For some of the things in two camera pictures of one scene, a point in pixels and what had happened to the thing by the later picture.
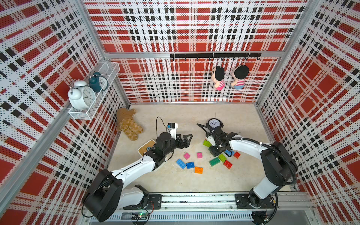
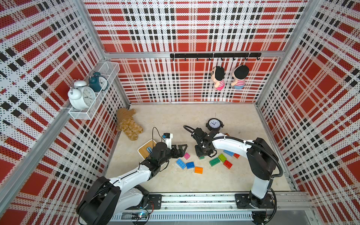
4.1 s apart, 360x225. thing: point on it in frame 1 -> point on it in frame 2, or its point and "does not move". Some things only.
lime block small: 222,158 does not move
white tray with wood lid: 143,149 does not move
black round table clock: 215,122 does not move
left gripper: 186,144 -> 181,153
